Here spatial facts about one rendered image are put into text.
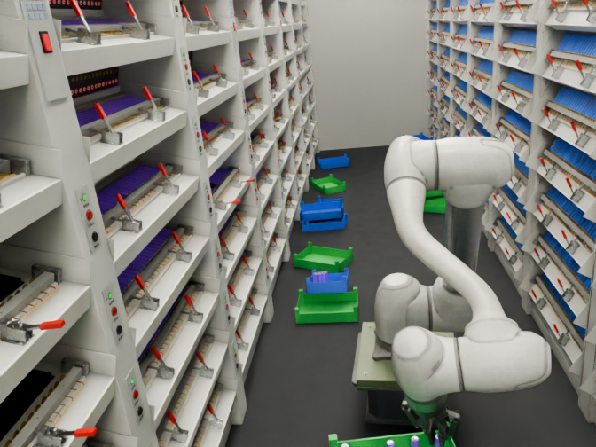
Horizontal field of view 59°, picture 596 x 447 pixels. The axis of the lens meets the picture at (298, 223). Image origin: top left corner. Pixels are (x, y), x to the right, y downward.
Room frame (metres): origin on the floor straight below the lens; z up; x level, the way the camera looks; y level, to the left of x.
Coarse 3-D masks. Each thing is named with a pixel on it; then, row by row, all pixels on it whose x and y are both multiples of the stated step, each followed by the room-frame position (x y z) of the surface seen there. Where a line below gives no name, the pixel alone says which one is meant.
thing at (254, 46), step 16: (240, 0) 2.96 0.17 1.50; (256, 0) 2.94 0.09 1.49; (256, 16) 2.95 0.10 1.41; (240, 48) 2.96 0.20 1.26; (256, 48) 2.95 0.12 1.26; (256, 128) 2.96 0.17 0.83; (272, 128) 2.94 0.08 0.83; (272, 160) 2.95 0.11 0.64; (272, 192) 2.95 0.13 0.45; (288, 240) 3.04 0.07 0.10; (288, 256) 2.97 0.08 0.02
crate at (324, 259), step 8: (312, 248) 3.01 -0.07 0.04; (320, 248) 2.98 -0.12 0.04; (328, 248) 2.95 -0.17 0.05; (352, 248) 2.86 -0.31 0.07; (296, 256) 2.86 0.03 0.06; (304, 256) 2.96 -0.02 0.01; (312, 256) 2.96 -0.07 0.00; (320, 256) 2.95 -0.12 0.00; (328, 256) 2.94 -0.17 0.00; (336, 256) 2.92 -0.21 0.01; (344, 256) 2.89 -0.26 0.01; (352, 256) 2.86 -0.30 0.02; (296, 264) 2.85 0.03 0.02; (304, 264) 2.82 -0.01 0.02; (312, 264) 2.79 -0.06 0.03; (320, 264) 2.76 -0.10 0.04; (328, 264) 2.73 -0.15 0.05; (336, 264) 2.70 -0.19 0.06; (344, 264) 2.76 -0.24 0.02; (336, 272) 2.70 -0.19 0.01
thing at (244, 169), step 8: (224, 168) 2.26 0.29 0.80; (232, 168) 2.24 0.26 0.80; (240, 168) 2.25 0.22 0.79; (248, 168) 2.25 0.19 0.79; (240, 176) 2.21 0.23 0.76; (248, 176) 2.23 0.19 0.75; (248, 184) 2.22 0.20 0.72; (232, 192) 2.00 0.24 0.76; (240, 192) 2.04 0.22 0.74; (224, 200) 1.90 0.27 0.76; (232, 200) 1.91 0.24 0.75; (232, 208) 1.91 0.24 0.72; (216, 216) 1.65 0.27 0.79; (224, 216) 1.77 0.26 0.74; (216, 224) 1.65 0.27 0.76
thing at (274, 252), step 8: (280, 232) 2.94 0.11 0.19; (272, 240) 2.89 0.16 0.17; (280, 240) 2.90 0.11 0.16; (272, 248) 2.76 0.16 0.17; (280, 248) 2.76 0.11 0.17; (272, 256) 2.67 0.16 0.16; (280, 256) 2.75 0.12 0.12; (272, 264) 2.58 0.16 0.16; (272, 272) 2.49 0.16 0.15; (272, 280) 2.44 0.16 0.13
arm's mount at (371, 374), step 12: (372, 324) 1.74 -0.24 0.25; (372, 336) 1.66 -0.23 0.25; (444, 336) 1.61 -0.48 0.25; (360, 348) 1.60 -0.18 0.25; (372, 348) 1.59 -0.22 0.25; (360, 360) 1.53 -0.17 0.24; (372, 360) 1.52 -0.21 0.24; (384, 360) 1.52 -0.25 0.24; (360, 372) 1.47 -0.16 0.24; (372, 372) 1.46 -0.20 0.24; (384, 372) 1.45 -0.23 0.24; (360, 384) 1.43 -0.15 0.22; (372, 384) 1.42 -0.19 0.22; (384, 384) 1.41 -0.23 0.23; (396, 384) 1.41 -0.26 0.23
